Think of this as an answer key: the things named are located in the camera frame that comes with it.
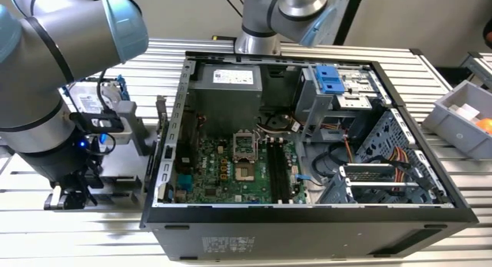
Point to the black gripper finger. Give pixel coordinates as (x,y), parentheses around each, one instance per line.
(76,199)

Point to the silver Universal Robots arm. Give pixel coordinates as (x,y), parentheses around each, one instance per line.
(76,33)

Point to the black RAM slot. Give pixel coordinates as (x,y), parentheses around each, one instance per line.
(285,172)
(271,172)
(280,172)
(276,172)

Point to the grey parts rack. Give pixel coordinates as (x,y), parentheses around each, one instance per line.
(127,163)

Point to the hard disk in blue carrier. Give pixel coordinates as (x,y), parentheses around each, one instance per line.
(85,101)

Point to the teal board connector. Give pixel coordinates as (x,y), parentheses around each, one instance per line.
(184,183)

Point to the green Dell motherboard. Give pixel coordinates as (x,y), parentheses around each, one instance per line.
(209,177)

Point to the CPU socket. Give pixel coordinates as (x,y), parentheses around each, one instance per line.
(245,172)

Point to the grey Dell power supply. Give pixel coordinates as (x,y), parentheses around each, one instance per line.
(227,108)

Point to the black open PC case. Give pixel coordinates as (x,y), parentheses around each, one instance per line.
(268,238)

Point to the yellow black plug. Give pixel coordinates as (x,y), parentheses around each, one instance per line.
(215,37)

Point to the metal optical drive bay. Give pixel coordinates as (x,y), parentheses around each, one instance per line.
(313,114)

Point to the blue plastic drive latch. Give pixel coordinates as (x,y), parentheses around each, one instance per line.
(328,79)

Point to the grey perforated disk bay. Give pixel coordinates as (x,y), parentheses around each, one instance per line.
(379,140)

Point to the grey plastic bin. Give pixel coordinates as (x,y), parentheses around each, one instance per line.
(453,131)

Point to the white block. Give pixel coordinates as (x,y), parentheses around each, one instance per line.
(465,111)

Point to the orange ball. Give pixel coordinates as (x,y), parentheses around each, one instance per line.
(484,125)

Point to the aluminium slat side table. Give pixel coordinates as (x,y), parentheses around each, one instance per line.
(480,63)

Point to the graphics card with metal bracket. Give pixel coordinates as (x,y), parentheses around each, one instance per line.
(163,125)

